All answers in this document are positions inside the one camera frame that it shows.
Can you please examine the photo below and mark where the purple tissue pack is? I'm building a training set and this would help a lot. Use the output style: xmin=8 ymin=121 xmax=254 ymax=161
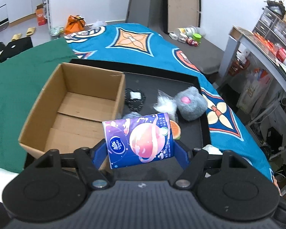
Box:
xmin=102 ymin=113 xmax=174 ymax=170

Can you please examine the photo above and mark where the grey plush mouse toy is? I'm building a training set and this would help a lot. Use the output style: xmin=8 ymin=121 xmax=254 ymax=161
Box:
xmin=174 ymin=86 xmax=208 ymax=121

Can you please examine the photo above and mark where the blue denim patch toy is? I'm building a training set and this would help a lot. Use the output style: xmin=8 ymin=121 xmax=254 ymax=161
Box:
xmin=123 ymin=112 xmax=141 ymax=119

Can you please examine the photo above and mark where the clear plastic bag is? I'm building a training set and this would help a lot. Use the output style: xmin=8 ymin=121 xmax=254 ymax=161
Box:
xmin=153 ymin=90 xmax=178 ymax=122

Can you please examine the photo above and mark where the brown cardboard box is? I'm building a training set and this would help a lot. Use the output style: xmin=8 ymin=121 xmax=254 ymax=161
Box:
xmin=18 ymin=63 xmax=125 ymax=159

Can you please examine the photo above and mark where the black stitched fabric pouch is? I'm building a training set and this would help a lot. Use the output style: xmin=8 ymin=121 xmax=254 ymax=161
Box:
xmin=124 ymin=88 xmax=146 ymax=113

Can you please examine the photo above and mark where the black shallow tray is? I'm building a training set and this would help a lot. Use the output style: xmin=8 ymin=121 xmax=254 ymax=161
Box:
xmin=19 ymin=63 xmax=208 ymax=189

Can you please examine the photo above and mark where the green cloth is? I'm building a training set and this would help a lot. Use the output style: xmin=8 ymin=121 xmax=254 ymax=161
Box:
xmin=0 ymin=38 xmax=75 ymax=173

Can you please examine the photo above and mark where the blue patterned blanket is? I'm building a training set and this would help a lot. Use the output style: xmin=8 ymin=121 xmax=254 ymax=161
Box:
xmin=64 ymin=23 xmax=277 ymax=185

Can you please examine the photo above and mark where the green lid jar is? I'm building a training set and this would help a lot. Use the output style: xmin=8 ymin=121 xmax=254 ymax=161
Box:
xmin=192 ymin=33 xmax=202 ymax=42

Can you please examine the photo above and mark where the white plastic tub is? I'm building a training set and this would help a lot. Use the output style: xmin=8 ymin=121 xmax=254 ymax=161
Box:
xmin=174 ymin=26 xmax=197 ymax=37

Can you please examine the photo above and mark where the white plastic bag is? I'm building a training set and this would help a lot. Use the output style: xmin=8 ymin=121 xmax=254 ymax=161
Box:
xmin=90 ymin=21 xmax=107 ymax=30

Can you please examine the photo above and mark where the white desk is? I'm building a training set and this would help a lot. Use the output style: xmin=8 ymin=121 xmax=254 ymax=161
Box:
xmin=216 ymin=26 xmax=286 ymax=93

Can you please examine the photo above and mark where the orange gift bag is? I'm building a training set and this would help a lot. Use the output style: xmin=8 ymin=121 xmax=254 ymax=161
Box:
xmin=64 ymin=15 xmax=86 ymax=35

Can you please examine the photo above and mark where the black dice stool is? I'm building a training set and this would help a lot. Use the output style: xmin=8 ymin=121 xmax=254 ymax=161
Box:
xmin=0 ymin=36 xmax=33 ymax=63

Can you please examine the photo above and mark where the right yellow slipper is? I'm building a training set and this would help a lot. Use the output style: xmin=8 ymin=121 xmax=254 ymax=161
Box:
xmin=26 ymin=27 xmax=36 ymax=37

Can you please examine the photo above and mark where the yellow slipper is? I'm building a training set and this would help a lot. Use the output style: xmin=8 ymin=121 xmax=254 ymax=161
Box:
xmin=11 ymin=33 xmax=22 ymax=41
xmin=26 ymin=27 xmax=36 ymax=37

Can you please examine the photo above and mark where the left yellow slipper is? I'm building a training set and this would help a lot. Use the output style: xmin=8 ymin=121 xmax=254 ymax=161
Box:
xmin=11 ymin=33 xmax=22 ymax=41

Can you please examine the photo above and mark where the orange cardboard box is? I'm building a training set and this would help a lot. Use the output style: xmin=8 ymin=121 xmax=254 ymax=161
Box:
xmin=35 ymin=4 xmax=47 ymax=26

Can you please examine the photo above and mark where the large framed board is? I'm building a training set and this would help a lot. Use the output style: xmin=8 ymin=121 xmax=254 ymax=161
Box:
xmin=163 ymin=0 xmax=201 ymax=34

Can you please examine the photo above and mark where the grey door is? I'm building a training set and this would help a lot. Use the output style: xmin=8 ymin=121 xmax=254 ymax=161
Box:
xmin=126 ymin=0 xmax=167 ymax=33

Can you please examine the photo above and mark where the drawer organizer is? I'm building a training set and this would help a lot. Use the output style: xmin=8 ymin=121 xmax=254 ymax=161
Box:
xmin=253 ymin=7 xmax=286 ymax=50

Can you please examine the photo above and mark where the white kitchen cabinet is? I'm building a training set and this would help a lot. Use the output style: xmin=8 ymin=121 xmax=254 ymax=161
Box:
xmin=5 ymin=0 xmax=42 ymax=26

